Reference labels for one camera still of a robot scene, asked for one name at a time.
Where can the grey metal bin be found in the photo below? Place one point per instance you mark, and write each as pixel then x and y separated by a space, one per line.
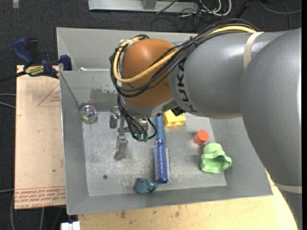
pixel 120 166

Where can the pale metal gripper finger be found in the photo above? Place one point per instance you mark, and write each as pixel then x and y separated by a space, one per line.
pixel 121 147
pixel 113 120

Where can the yellow toy block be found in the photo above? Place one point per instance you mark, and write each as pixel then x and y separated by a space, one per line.
pixel 172 121

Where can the light green rubber toy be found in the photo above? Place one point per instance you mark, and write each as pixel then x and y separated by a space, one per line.
pixel 213 159

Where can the blue round hairbrush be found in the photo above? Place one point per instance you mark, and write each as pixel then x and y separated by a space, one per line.
pixel 161 162

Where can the brown cardboard board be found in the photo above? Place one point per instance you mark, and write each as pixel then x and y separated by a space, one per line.
pixel 38 140

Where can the blue-grey toy animal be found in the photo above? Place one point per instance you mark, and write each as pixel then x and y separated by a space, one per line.
pixel 144 186

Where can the orange hexagonal block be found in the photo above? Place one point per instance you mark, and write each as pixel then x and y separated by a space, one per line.
pixel 201 137

